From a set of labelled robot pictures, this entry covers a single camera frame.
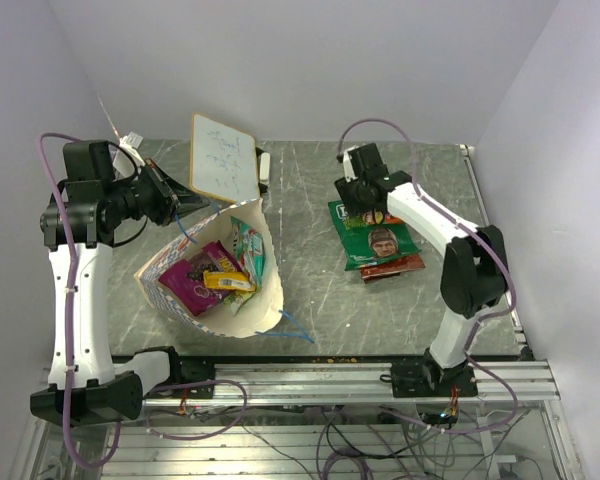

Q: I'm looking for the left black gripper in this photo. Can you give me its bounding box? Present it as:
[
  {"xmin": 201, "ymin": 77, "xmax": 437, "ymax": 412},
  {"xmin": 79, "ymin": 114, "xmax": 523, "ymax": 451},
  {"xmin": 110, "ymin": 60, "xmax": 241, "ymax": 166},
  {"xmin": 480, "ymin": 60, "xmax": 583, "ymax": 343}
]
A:
[{"xmin": 106, "ymin": 158, "xmax": 211, "ymax": 226}]

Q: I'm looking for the teal snack packet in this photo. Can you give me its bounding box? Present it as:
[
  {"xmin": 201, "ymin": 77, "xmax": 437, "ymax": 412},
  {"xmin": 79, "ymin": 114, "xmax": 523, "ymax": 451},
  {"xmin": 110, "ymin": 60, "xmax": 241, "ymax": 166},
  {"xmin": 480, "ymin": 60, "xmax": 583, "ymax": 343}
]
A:
[{"xmin": 231, "ymin": 217, "xmax": 265, "ymax": 289}]

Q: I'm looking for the checkered paper bag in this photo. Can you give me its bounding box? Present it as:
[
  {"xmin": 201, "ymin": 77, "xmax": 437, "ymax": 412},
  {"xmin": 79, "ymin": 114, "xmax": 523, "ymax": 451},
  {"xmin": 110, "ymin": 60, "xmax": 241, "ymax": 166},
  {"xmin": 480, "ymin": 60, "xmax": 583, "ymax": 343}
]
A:
[{"xmin": 135, "ymin": 199, "xmax": 312, "ymax": 341}]

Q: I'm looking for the green snack box with face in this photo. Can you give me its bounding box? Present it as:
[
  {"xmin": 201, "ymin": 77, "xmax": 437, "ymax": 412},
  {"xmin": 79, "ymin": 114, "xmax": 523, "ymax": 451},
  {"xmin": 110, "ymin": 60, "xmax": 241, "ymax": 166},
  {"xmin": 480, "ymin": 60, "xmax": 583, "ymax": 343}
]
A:
[{"xmin": 328, "ymin": 201, "xmax": 420, "ymax": 271}]

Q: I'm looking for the brown sea salt chips bag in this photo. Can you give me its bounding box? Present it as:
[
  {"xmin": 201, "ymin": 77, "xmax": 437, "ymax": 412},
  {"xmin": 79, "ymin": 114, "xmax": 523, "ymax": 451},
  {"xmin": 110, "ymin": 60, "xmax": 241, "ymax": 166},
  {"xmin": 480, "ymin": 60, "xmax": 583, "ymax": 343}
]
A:
[{"xmin": 360, "ymin": 254, "xmax": 425, "ymax": 283}]

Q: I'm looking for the red yellow chips bag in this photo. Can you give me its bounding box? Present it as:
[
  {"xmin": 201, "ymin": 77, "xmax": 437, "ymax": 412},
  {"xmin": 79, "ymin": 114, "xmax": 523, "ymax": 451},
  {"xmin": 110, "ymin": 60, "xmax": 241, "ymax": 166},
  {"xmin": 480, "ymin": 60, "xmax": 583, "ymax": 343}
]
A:
[{"xmin": 361, "ymin": 210, "xmax": 403, "ymax": 226}]

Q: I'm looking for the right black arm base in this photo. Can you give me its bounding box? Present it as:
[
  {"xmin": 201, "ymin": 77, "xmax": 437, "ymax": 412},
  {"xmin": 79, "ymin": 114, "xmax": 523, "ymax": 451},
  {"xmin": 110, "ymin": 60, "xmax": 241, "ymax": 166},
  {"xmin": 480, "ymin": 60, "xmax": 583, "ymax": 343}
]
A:
[{"xmin": 379, "ymin": 350, "xmax": 478, "ymax": 398}]

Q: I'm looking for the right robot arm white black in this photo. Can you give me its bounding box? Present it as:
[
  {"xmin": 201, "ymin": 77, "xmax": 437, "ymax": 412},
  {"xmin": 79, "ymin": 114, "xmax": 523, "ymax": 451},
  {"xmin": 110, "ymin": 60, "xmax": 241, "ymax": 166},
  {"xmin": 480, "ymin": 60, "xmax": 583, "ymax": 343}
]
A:
[{"xmin": 334, "ymin": 143, "xmax": 509, "ymax": 396}]

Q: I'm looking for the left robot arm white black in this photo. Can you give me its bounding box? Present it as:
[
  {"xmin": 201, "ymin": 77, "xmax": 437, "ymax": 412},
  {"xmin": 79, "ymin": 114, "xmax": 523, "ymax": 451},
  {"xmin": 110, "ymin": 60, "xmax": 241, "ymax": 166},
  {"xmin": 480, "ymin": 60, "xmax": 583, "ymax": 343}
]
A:
[{"xmin": 30, "ymin": 135, "xmax": 209, "ymax": 428}]

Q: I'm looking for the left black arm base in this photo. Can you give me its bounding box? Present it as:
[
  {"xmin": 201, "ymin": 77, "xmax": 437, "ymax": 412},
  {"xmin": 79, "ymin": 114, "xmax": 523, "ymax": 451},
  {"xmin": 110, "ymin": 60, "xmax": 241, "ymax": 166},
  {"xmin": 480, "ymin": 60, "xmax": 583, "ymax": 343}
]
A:
[{"xmin": 124, "ymin": 346, "xmax": 215, "ymax": 399}]

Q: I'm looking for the purple snack packet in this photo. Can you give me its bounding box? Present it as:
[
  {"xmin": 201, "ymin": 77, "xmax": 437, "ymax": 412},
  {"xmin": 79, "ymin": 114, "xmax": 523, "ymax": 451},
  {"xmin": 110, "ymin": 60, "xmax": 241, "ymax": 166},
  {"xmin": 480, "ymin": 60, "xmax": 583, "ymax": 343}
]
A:
[{"xmin": 159, "ymin": 241, "xmax": 242, "ymax": 316}]

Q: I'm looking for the yellow snack packet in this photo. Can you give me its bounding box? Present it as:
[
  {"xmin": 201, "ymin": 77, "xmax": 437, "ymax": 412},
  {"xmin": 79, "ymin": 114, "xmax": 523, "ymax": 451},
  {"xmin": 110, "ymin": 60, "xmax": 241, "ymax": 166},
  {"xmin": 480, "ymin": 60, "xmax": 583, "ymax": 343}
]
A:
[{"xmin": 203, "ymin": 271, "xmax": 257, "ymax": 292}]

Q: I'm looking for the white whiteboard eraser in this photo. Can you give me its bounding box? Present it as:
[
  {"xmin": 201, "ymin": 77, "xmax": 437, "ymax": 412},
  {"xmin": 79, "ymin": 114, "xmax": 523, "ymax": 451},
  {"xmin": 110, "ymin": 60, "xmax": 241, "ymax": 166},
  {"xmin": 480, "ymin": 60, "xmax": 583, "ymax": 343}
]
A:
[{"xmin": 259, "ymin": 152, "xmax": 271, "ymax": 184}]

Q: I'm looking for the light green snack packet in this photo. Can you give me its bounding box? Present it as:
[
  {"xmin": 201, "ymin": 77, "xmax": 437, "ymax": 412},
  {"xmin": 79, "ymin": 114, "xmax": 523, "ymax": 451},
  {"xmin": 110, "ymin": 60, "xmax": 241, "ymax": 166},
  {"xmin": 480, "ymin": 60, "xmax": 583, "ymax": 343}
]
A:
[{"xmin": 223, "ymin": 291, "xmax": 255, "ymax": 316}]

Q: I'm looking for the small whiteboard yellow frame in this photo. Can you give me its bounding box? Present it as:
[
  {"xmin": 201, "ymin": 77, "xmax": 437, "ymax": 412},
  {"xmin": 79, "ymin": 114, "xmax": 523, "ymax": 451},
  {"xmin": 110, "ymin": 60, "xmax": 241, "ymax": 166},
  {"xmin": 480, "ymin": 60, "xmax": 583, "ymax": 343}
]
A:
[{"xmin": 189, "ymin": 113, "xmax": 260, "ymax": 203}]

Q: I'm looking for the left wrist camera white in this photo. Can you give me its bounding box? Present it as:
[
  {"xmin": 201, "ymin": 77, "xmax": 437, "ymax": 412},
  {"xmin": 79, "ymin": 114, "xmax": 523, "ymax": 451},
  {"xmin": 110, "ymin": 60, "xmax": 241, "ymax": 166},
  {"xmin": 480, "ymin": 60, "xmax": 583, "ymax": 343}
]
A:
[{"xmin": 111, "ymin": 132, "xmax": 144, "ymax": 178}]

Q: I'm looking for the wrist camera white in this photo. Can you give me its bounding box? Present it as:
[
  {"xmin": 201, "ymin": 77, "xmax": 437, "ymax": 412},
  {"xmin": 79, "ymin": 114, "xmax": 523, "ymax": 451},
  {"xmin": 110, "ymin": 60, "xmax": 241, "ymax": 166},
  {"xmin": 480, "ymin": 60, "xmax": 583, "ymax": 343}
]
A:
[
  {"xmin": 111, "ymin": 132, "xmax": 144, "ymax": 178},
  {"xmin": 337, "ymin": 147, "xmax": 357, "ymax": 182}
]

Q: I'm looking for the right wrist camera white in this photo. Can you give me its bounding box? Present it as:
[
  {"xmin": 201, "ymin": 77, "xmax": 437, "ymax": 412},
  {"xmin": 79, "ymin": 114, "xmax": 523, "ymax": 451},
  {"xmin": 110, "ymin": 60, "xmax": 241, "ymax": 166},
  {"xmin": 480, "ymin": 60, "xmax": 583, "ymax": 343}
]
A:
[{"xmin": 337, "ymin": 147, "xmax": 357, "ymax": 182}]

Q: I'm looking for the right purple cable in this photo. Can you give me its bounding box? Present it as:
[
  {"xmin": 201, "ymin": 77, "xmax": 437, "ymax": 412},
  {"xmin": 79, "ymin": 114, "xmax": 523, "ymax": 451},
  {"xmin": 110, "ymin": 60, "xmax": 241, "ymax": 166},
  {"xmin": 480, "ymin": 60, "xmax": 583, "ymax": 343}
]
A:
[{"xmin": 337, "ymin": 118, "xmax": 520, "ymax": 436}]

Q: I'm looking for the aluminium rail frame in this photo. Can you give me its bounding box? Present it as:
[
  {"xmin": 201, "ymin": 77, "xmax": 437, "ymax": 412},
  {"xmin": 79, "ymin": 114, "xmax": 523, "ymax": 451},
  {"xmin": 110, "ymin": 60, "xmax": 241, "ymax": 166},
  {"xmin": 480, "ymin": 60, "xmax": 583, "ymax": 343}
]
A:
[{"xmin": 14, "ymin": 356, "xmax": 585, "ymax": 479}]

